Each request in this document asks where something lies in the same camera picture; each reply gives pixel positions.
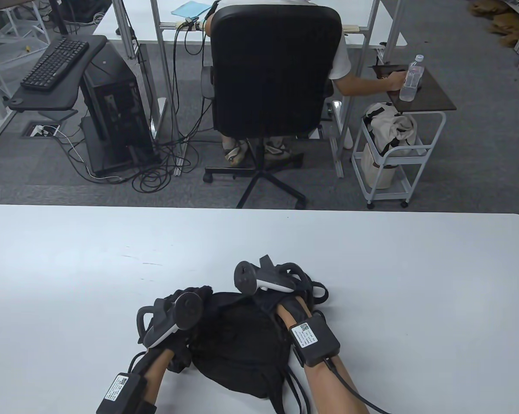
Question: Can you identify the person's right hand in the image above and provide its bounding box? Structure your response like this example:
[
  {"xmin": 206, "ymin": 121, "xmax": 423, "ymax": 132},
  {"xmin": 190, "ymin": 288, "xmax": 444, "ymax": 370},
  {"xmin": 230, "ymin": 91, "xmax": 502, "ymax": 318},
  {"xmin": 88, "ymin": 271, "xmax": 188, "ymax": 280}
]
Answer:
[{"xmin": 242, "ymin": 292, "xmax": 314, "ymax": 316}]

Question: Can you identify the person's left hand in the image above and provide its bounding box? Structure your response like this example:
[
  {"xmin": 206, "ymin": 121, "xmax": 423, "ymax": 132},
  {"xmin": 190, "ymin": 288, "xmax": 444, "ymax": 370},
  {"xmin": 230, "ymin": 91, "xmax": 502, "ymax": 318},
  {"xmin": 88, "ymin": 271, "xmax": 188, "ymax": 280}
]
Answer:
[{"xmin": 158, "ymin": 285, "xmax": 215, "ymax": 372}]

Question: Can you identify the dark grey tracking controller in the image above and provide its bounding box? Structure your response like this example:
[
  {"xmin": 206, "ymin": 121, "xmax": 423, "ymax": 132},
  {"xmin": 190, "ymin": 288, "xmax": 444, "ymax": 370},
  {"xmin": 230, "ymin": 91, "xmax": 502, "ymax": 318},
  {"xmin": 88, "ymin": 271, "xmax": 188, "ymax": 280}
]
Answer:
[
  {"xmin": 234, "ymin": 255, "xmax": 308, "ymax": 296},
  {"xmin": 137, "ymin": 293, "xmax": 204, "ymax": 349}
]

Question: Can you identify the black fabric bag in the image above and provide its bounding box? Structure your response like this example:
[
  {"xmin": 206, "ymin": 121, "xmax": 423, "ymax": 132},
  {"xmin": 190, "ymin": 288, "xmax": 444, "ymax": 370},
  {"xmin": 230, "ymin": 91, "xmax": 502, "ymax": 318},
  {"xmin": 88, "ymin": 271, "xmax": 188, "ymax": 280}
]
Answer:
[{"xmin": 189, "ymin": 292, "xmax": 296, "ymax": 399}]

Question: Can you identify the black shoulder strap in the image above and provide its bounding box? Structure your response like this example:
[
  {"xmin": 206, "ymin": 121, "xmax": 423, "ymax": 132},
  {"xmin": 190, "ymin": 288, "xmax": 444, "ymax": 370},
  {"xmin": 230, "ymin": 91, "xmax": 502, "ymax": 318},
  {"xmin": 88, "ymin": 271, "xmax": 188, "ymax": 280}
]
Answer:
[
  {"xmin": 272, "ymin": 369, "xmax": 312, "ymax": 414},
  {"xmin": 302, "ymin": 279, "xmax": 330, "ymax": 307}
]

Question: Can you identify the person's left forearm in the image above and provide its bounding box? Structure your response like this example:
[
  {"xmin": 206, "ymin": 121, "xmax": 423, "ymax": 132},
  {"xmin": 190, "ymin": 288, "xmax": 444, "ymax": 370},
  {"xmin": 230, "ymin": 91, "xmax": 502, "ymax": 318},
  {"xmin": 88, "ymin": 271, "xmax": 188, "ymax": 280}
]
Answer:
[{"xmin": 128, "ymin": 347, "xmax": 177, "ymax": 414}]

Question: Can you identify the person's right forearm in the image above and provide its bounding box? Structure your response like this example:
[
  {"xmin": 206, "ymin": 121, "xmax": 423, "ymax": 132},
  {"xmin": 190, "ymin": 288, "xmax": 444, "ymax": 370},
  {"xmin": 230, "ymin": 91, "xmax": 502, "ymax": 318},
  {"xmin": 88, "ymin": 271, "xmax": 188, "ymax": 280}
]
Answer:
[{"xmin": 277, "ymin": 302, "xmax": 370, "ymax": 414}]

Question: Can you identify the black wrist sensor box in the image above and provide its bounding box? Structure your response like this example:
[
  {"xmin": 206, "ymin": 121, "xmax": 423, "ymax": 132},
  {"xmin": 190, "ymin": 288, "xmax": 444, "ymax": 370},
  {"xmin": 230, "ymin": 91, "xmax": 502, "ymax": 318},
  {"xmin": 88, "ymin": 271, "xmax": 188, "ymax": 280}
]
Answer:
[
  {"xmin": 96, "ymin": 373, "xmax": 148, "ymax": 414},
  {"xmin": 288, "ymin": 316, "xmax": 342, "ymax": 368}
]

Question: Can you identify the white tote bag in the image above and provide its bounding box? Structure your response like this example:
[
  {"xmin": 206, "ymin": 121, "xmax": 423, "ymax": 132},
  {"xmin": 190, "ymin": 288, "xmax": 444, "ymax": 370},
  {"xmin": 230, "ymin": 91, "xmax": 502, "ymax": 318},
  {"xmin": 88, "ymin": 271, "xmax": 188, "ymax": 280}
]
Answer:
[{"xmin": 361, "ymin": 144, "xmax": 399, "ymax": 190}]

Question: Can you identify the black computer tower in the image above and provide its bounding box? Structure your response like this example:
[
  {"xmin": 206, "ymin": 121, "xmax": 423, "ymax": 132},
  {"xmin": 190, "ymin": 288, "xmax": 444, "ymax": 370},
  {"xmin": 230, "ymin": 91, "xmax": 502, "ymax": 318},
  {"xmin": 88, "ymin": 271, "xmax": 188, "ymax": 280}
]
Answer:
[{"xmin": 79, "ymin": 43, "xmax": 158, "ymax": 174}]

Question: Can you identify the black office chair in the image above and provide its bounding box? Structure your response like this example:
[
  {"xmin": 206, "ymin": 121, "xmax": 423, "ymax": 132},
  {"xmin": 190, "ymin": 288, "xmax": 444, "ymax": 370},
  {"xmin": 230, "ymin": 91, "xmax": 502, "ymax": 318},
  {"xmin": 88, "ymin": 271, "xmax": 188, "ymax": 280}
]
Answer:
[{"xmin": 201, "ymin": 4, "xmax": 344, "ymax": 210}]

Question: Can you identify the floor power outlet box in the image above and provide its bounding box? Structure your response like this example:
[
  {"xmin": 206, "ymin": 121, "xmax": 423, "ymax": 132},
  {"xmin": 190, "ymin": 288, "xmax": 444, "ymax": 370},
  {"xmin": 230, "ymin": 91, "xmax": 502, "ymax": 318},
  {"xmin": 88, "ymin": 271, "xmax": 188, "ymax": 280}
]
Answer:
[{"xmin": 20, "ymin": 122, "xmax": 64, "ymax": 138}]

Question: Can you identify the black curved side desk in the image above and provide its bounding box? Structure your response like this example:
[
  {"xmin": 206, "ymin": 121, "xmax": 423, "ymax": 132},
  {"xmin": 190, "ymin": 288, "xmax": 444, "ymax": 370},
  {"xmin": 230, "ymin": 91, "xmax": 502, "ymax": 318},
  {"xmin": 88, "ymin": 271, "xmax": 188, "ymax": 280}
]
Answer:
[{"xmin": 7, "ymin": 35, "xmax": 109, "ymax": 123}]

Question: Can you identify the clear plastic water bottle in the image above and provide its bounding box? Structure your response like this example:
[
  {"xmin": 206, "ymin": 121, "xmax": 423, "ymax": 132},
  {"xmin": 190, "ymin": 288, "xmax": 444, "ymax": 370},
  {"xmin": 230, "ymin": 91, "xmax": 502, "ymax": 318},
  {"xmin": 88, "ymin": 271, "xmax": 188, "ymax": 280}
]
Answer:
[{"xmin": 399, "ymin": 55, "xmax": 425, "ymax": 103}]

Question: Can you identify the white cart with brown top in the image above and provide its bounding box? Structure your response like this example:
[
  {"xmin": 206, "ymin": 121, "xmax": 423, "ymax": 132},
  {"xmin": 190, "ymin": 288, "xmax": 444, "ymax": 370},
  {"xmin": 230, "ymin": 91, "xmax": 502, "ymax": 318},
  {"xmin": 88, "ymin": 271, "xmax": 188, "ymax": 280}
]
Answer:
[{"xmin": 351, "ymin": 65, "xmax": 457, "ymax": 210}]

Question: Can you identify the black keyboard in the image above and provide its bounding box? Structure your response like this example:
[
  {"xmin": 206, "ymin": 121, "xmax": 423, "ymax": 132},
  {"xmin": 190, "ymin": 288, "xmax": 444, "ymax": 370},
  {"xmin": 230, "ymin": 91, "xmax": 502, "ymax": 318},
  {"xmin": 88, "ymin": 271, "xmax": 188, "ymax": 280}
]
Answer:
[{"xmin": 20, "ymin": 37, "xmax": 90, "ymax": 92}]

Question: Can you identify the light blue paper folder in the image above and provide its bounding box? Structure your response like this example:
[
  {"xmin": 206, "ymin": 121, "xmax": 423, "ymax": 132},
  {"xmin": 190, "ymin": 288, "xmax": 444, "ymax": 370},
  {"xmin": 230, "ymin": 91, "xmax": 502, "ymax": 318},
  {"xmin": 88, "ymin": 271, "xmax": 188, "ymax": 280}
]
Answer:
[{"xmin": 172, "ymin": 1, "xmax": 211, "ymax": 18}]

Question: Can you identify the black monitor stand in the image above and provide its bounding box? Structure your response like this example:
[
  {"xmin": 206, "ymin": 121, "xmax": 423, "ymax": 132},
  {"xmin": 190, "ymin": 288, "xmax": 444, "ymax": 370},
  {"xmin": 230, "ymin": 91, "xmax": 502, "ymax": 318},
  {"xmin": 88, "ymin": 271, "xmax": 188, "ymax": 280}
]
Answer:
[{"xmin": 48, "ymin": 0, "xmax": 72, "ymax": 36}]

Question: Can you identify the pile of brown cardboard pieces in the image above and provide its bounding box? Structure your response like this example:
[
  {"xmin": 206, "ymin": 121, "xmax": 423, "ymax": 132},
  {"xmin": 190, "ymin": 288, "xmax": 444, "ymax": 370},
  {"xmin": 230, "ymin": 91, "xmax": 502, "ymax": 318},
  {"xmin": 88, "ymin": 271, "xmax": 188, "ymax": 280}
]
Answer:
[{"xmin": 466, "ymin": 0, "xmax": 519, "ymax": 82}]

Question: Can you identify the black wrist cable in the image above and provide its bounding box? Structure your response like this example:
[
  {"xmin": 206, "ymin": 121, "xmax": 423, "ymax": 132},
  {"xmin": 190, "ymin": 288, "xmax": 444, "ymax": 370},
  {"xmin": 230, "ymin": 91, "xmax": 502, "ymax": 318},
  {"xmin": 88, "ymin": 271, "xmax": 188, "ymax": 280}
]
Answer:
[{"xmin": 324, "ymin": 357, "xmax": 391, "ymax": 414}]

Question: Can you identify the tangle of black cables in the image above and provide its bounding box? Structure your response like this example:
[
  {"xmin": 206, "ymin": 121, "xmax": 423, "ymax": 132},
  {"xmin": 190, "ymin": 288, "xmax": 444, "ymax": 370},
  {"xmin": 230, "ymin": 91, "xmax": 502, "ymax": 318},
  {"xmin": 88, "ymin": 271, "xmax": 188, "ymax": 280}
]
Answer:
[{"xmin": 130, "ymin": 22, "xmax": 210, "ymax": 194}]

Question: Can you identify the thin white cable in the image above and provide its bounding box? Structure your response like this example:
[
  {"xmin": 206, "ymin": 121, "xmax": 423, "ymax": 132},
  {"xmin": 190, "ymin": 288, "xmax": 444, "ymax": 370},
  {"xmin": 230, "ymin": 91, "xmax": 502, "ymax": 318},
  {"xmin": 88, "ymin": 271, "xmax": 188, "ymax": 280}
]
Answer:
[{"xmin": 44, "ymin": 127, "xmax": 126, "ymax": 182}]

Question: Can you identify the cream bag with black straps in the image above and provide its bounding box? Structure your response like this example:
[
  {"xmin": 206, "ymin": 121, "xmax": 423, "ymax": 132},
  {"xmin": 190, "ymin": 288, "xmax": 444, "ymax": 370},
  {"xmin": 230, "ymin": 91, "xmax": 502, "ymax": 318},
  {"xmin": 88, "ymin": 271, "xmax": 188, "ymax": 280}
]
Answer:
[{"xmin": 363, "ymin": 103, "xmax": 419, "ymax": 157}]

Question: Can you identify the white desk frame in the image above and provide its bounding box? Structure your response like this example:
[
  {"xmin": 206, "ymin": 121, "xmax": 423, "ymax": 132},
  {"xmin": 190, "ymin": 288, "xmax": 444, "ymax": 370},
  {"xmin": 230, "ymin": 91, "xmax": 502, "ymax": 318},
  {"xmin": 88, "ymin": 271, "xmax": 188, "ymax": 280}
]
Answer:
[{"xmin": 0, "ymin": 56, "xmax": 17, "ymax": 147}]

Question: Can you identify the white desk with metal frame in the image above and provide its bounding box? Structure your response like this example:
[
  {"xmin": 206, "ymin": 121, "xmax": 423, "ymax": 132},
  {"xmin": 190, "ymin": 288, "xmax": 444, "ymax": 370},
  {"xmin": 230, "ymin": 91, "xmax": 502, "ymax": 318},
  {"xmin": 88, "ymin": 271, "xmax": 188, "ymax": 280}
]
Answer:
[{"xmin": 92, "ymin": 0, "xmax": 409, "ymax": 178}]

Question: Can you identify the white wire rack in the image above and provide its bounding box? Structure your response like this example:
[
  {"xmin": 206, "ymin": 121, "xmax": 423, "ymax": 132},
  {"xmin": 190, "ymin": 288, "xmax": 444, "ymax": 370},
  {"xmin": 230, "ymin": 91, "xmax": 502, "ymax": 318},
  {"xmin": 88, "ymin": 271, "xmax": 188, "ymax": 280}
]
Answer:
[{"xmin": 0, "ymin": 0, "xmax": 53, "ymax": 78}]

